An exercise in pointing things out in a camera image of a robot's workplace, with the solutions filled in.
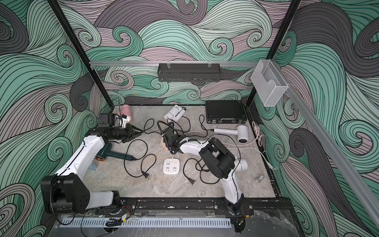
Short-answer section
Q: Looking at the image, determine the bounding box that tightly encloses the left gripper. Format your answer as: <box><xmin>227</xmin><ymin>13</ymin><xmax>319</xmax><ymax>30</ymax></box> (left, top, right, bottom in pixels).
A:
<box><xmin>110</xmin><ymin>124</ymin><xmax>143</xmax><ymax>143</ymax></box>

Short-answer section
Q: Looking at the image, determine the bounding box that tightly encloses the black cord of pink dryer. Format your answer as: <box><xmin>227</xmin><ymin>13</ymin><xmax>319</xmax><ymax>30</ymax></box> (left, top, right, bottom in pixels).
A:
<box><xmin>143</xmin><ymin>118</ymin><xmax>163</xmax><ymax>135</ymax></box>

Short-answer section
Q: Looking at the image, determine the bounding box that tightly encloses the black cord of green dryer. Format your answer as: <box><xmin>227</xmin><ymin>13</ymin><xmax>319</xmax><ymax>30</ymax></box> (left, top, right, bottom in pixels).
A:
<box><xmin>123</xmin><ymin>139</ymin><xmax>157</xmax><ymax>179</ymax></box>

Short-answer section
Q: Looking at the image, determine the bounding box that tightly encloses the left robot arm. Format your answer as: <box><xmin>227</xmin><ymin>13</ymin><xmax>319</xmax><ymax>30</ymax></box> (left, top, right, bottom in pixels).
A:
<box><xmin>40</xmin><ymin>124</ymin><xmax>144</xmax><ymax>214</ymax></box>

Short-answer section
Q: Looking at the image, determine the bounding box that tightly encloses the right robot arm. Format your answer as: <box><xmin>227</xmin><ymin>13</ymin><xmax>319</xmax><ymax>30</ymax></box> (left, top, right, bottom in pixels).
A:
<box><xmin>161</xmin><ymin>128</ymin><xmax>248</xmax><ymax>215</ymax></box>

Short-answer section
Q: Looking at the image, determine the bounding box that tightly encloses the pink hair dryer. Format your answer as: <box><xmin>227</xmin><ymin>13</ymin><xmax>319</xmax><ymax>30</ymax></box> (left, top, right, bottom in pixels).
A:
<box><xmin>120</xmin><ymin>105</ymin><xmax>132</xmax><ymax>117</ymax></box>

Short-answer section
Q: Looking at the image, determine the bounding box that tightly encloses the white square power strip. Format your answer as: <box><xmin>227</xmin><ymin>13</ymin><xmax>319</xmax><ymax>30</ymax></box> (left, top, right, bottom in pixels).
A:
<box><xmin>163</xmin><ymin>158</ymin><xmax>180</xmax><ymax>175</ymax></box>

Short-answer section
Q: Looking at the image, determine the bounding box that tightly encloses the white folded hair dryer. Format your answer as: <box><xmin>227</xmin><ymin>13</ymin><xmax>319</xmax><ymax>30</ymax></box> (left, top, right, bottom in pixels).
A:
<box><xmin>164</xmin><ymin>105</ymin><xmax>186</xmax><ymax>122</ymax></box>

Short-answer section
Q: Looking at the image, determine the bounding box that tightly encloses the dark green hair dryer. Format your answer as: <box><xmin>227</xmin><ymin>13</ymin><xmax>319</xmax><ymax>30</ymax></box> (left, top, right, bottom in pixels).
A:
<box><xmin>95</xmin><ymin>143</ymin><xmax>137</xmax><ymax>162</ymax></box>

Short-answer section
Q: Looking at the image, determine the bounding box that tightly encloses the black case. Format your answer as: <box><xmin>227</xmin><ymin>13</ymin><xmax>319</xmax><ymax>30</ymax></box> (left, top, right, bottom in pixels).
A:
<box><xmin>205</xmin><ymin>100</ymin><xmax>247</xmax><ymax>124</ymax></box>

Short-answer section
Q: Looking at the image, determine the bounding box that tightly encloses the small clear bottle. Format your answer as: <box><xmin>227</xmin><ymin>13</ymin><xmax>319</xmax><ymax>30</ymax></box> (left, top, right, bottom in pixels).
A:
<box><xmin>88</xmin><ymin>162</ymin><xmax>98</xmax><ymax>171</ymax></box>

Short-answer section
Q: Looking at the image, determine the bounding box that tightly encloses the white hair dryer right back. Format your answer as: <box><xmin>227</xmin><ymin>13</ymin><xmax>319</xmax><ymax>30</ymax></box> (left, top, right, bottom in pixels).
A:
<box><xmin>211</xmin><ymin>125</ymin><xmax>249</xmax><ymax>144</ymax></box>

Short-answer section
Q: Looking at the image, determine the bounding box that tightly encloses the small metal knob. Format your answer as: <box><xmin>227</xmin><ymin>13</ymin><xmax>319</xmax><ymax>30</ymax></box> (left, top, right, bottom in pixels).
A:
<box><xmin>255</xmin><ymin>174</ymin><xmax>265</xmax><ymax>183</ymax></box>

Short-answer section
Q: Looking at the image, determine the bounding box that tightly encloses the black cord front right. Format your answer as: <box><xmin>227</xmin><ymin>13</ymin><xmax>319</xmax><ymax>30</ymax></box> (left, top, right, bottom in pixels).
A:
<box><xmin>183</xmin><ymin>157</ymin><xmax>222</xmax><ymax>186</ymax></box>

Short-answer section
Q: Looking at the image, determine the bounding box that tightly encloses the black wall shelf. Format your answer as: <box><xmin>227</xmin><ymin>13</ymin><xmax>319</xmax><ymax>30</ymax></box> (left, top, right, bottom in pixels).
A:
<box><xmin>158</xmin><ymin>63</ymin><xmax>221</xmax><ymax>83</ymax></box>

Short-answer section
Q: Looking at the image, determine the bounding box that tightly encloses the white slotted cable duct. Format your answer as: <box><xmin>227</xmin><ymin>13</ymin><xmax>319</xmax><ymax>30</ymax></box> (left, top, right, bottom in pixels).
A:
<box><xmin>61</xmin><ymin>217</ymin><xmax>232</xmax><ymax>229</ymax></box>

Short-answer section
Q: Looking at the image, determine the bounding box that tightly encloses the clear mesh wall holder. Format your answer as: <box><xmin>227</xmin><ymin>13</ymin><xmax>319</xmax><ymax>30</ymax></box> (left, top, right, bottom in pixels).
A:
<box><xmin>251</xmin><ymin>60</ymin><xmax>288</xmax><ymax>107</ymax></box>

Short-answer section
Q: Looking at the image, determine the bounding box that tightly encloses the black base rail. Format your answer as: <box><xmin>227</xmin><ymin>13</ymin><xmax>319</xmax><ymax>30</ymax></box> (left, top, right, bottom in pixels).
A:
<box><xmin>118</xmin><ymin>197</ymin><xmax>295</xmax><ymax>217</ymax></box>

